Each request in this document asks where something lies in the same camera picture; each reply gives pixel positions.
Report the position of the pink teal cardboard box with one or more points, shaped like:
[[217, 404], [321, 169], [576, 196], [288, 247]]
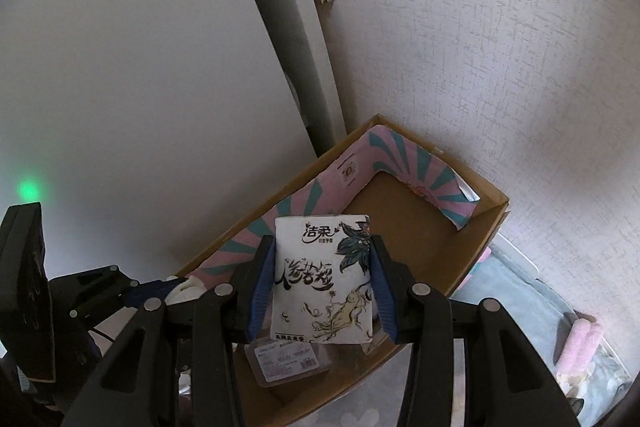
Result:
[[434, 214]]

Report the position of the black round jar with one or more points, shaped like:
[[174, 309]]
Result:
[[576, 404]]

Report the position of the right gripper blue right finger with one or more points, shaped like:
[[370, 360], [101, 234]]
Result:
[[384, 285]]

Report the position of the pink fluffy sock back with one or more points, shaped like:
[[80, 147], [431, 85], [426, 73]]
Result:
[[579, 348]]

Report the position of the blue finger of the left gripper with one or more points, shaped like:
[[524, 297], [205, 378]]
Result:
[[154, 289]]

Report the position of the clear cotton swab box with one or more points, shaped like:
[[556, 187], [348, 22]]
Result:
[[279, 362]]

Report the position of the white earphone case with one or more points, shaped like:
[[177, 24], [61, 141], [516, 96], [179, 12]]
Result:
[[190, 289]]

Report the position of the white tissue pack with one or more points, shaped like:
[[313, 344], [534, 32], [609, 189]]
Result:
[[322, 281]]

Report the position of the white metal tray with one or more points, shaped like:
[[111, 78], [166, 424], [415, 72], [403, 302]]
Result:
[[545, 317]]

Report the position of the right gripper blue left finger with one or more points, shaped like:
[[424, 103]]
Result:
[[258, 286]]

